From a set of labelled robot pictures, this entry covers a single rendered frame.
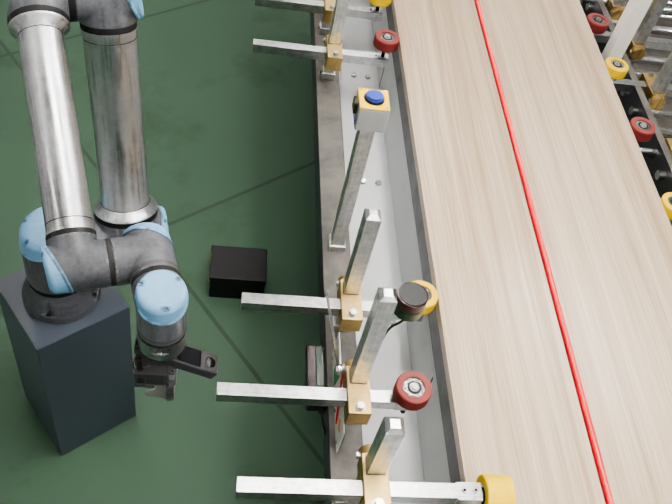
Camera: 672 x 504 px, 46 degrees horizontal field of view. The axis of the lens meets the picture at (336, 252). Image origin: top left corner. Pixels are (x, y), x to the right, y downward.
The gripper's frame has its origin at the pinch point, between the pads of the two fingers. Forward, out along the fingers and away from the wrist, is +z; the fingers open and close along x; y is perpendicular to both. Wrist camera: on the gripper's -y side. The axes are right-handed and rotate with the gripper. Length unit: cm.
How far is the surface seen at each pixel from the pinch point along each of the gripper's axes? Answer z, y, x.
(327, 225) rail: 13, -37, -62
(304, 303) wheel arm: -1.8, -28.1, -24.5
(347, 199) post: -8, -39, -53
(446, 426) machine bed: 0, -59, 5
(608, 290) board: -7, -103, -31
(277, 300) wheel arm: -1.8, -21.8, -24.9
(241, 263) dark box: 71, -16, -93
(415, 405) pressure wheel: -7, -51, 4
